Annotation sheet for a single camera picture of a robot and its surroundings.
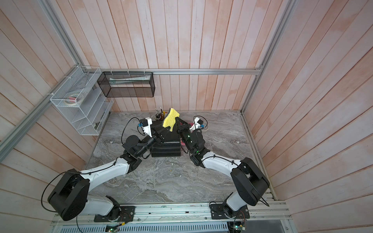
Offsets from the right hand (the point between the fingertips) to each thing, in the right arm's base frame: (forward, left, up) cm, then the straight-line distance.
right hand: (173, 117), depth 74 cm
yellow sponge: (-3, +1, +1) cm, 4 cm away
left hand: (-4, +3, -4) cm, 6 cm away
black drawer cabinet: (-6, +3, -22) cm, 23 cm away
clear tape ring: (-3, -16, -1) cm, 17 cm away
